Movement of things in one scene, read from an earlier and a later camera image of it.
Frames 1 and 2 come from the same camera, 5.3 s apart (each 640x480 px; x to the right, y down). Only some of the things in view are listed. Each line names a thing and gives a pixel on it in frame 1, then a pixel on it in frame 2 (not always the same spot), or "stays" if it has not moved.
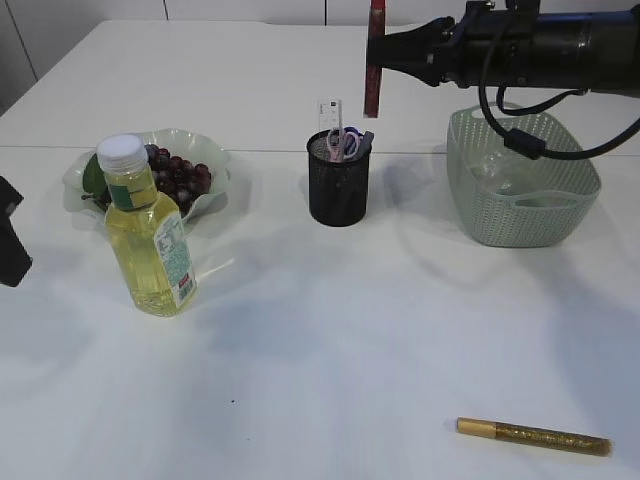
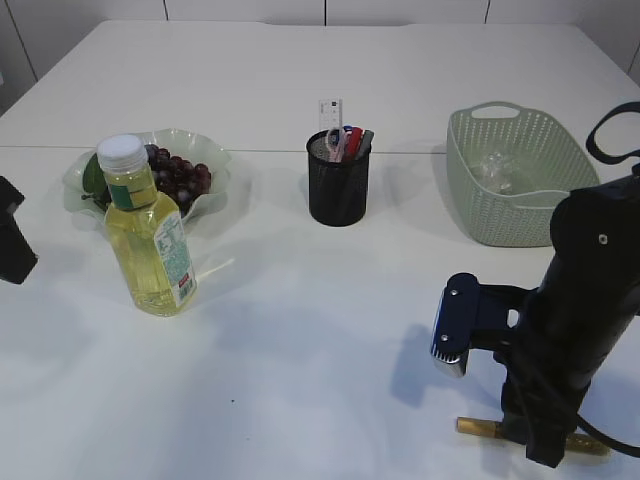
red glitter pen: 375,57 to 354,144
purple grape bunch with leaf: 179,180 stays
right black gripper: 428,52 to 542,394
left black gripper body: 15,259 stays
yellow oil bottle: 148,232 stays
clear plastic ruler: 330,114 stays
